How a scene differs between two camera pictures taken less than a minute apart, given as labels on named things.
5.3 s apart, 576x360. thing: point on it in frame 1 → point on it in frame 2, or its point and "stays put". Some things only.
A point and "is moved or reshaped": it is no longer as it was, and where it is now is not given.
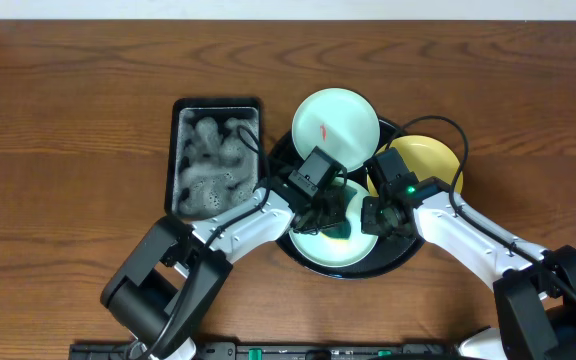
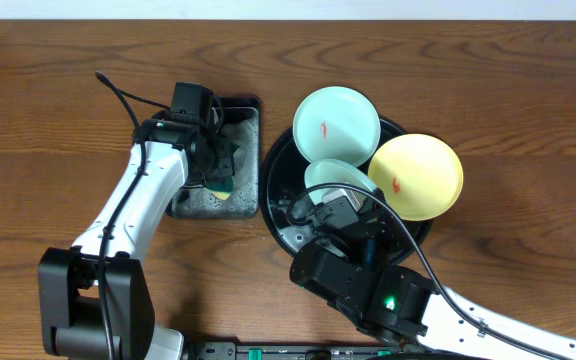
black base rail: (280, 351) stays put
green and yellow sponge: (340, 232) is moved or reshaped
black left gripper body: (325, 213) → (220, 163)
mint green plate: (340, 122) stays put
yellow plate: (426, 157) stays put
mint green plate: (336, 252) is moved or reshaped
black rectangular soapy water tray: (214, 155) stays put
